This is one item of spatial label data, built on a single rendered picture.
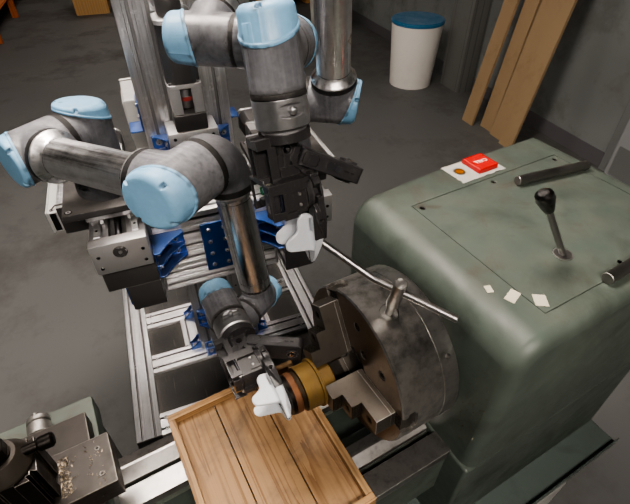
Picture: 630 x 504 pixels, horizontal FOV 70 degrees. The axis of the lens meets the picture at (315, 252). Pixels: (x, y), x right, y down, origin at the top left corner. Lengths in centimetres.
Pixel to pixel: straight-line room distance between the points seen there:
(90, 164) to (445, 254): 69
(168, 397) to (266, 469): 100
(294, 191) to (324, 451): 59
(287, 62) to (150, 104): 84
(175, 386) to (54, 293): 115
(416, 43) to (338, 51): 375
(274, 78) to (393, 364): 47
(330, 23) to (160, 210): 56
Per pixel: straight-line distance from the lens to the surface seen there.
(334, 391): 84
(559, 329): 83
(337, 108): 121
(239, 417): 108
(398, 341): 77
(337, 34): 112
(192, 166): 82
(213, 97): 139
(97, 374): 241
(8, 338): 277
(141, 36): 132
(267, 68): 59
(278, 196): 63
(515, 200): 108
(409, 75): 499
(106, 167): 93
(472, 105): 442
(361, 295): 80
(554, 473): 153
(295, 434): 105
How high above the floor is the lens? 182
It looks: 41 degrees down
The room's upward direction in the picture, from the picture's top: straight up
